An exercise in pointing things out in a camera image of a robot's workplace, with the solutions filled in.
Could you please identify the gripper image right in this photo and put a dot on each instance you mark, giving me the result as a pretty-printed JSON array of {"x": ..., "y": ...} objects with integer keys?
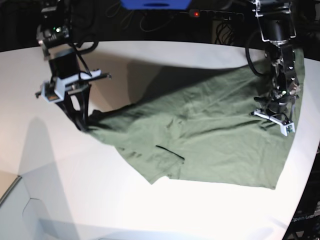
[{"x": 283, "y": 107}]

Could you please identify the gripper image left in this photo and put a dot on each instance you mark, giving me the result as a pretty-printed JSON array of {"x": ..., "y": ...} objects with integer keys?
[{"x": 63, "y": 65}]

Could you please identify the green t-shirt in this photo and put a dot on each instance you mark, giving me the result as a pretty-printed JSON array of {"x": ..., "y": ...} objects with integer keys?
[{"x": 198, "y": 128}]

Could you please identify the blue box at top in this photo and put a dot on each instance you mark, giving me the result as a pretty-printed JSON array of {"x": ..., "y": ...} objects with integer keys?
[{"x": 155, "y": 4}]

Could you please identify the black power strip red light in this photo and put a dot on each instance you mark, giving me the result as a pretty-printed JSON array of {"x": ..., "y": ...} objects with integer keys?
[{"x": 216, "y": 15}]

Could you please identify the grey panel at corner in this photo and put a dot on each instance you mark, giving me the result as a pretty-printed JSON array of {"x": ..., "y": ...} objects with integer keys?
[{"x": 18, "y": 219}]

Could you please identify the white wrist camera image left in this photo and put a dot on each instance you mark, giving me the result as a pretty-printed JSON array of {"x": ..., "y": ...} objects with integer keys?
[{"x": 57, "y": 89}]

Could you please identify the black cable image right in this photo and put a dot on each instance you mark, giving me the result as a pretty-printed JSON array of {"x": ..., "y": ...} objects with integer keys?
[{"x": 248, "y": 56}]

